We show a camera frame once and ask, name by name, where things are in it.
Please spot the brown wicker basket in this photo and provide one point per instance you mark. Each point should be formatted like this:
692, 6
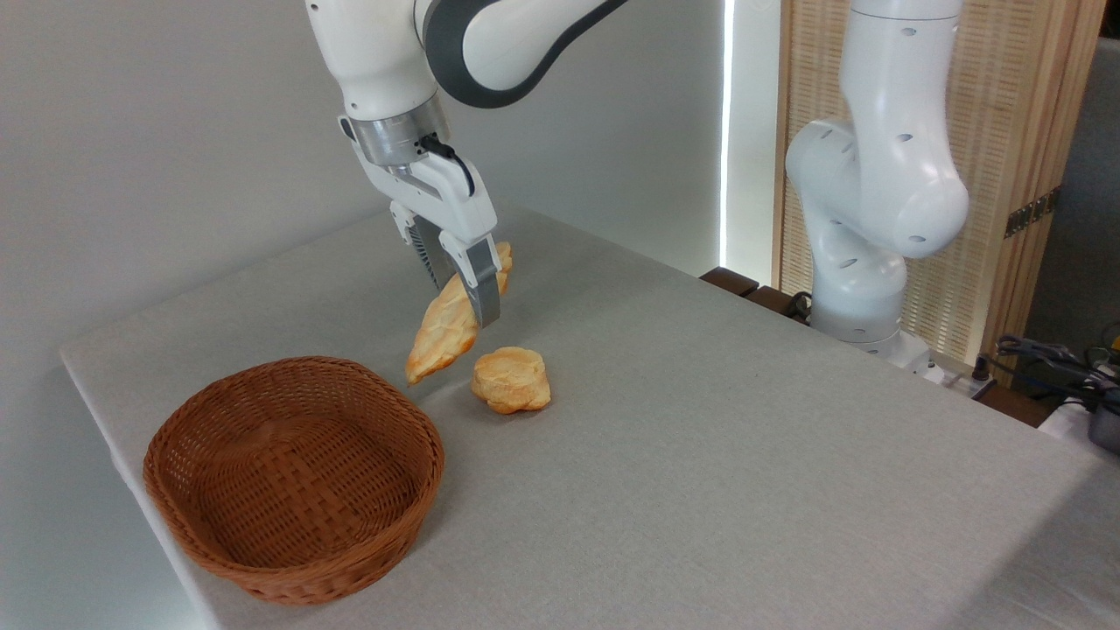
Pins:
262, 490

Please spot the dark wooden base board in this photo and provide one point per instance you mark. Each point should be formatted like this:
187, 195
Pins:
731, 280

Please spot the wooden woven screen panel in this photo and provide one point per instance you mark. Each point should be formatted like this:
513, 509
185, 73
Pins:
997, 105

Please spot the round bread roll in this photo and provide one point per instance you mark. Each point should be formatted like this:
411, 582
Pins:
512, 378

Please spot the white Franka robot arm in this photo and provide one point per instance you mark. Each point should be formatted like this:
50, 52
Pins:
884, 175

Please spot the long braided bread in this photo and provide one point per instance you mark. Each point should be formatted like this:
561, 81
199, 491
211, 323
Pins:
442, 332

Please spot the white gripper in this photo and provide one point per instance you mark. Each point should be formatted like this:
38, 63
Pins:
446, 197

